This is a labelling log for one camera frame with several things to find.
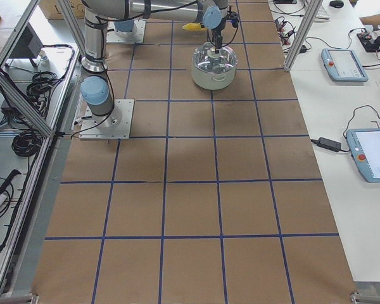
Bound cardboard box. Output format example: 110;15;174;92
39;0;84;20

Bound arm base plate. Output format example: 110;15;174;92
106;19;146;44
78;99;134;140

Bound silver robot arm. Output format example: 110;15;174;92
113;20;137;37
80;1;239;131

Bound yellow corn cob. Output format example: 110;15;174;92
182;23;206;32

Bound glass pot lid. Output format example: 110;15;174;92
192;42;238;74

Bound near blue teach pendant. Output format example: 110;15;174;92
346;128;380;183

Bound pale green steel pot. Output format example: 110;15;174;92
191;61;237;91

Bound far blue teach pendant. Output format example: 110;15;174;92
321;49;369;83

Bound aluminium frame post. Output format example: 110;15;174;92
284;0;322;72

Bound black box device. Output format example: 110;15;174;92
9;23;43;67

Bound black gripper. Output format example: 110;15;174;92
212;27;222;53

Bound black power adapter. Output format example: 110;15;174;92
317;137;341;152

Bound brown paper table mat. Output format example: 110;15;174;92
32;1;355;303

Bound blue teach pendant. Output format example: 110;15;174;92
346;128;380;183
321;49;369;83

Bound coiled black cables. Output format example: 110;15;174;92
11;130;41;158

